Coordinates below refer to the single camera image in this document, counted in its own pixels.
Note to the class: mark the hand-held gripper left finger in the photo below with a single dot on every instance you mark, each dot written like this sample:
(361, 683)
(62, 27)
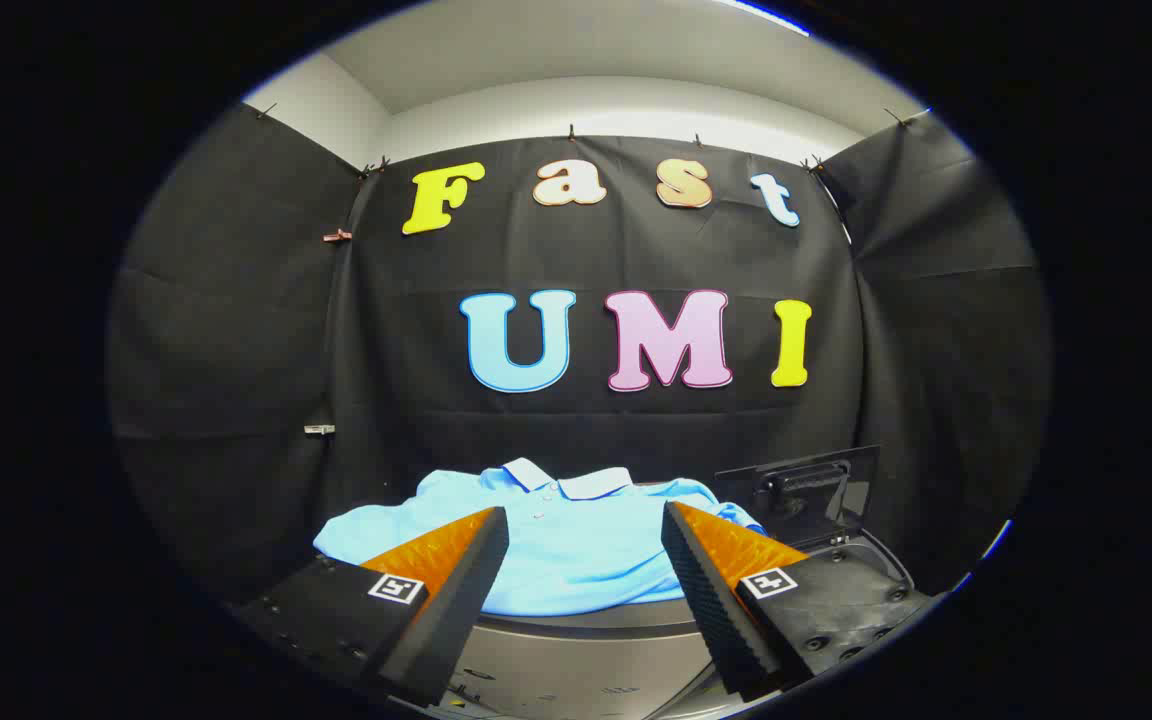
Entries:
(456, 600)

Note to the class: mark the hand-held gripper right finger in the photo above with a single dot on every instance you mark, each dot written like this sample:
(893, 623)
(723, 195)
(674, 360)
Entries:
(711, 600)

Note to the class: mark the light blue polo shirt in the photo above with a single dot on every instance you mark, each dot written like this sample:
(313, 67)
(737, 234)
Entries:
(576, 550)

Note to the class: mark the dark glass washing machine lid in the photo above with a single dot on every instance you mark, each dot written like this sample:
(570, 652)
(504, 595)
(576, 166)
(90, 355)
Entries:
(801, 490)

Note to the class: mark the wooden clothes peg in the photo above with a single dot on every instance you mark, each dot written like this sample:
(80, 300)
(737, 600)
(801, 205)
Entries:
(337, 236)

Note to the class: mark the grey cabinet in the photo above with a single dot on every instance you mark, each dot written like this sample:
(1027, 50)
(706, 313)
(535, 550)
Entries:
(586, 660)

